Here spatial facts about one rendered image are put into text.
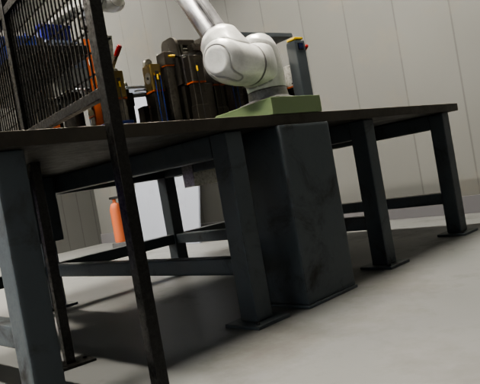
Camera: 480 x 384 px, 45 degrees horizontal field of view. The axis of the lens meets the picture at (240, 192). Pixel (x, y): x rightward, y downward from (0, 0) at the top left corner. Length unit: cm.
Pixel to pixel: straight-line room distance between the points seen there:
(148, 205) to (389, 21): 283
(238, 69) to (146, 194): 384
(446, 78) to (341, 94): 85
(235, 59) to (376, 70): 255
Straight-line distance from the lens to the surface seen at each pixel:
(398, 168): 439
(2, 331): 164
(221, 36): 207
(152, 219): 565
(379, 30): 446
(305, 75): 301
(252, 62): 207
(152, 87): 263
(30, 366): 152
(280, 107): 207
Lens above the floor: 49
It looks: 1 degrees down
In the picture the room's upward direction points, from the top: 10 degrees counter-clockwise
